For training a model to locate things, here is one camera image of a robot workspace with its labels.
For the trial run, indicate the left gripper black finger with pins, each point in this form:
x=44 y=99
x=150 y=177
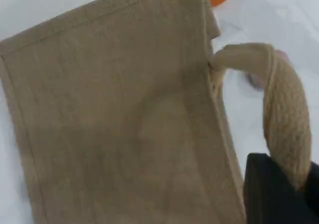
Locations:
x=314 y=196
x=269 y=199

